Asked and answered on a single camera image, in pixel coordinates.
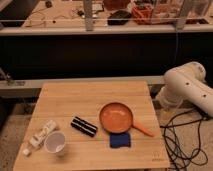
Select black floor cables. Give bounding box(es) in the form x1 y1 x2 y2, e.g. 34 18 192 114
159 109 210 171

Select black object on bench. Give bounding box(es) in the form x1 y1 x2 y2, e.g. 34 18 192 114
107 10 131 25

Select grey metal post right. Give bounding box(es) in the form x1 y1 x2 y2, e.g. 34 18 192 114
175 0 193 31

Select black striped cylinder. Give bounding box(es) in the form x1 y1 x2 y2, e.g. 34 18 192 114
70 117 98 137

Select orange carrot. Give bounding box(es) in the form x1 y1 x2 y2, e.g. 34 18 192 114
133 122 154 137

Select white plastic cup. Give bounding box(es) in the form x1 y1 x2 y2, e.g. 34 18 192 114
44 131 66 156

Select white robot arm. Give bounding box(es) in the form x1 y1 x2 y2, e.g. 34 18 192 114
156 62 213 117

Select white tube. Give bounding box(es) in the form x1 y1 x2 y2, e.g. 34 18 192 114
22 120 58 156

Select blue sponge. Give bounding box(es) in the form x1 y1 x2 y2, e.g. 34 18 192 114
110 132 131 148

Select grey metal post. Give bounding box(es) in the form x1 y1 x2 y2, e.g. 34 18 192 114
83 0 93 31
175 0 193 31

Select orange crate on bench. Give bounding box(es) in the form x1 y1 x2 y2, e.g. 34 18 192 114
132 5 152 25

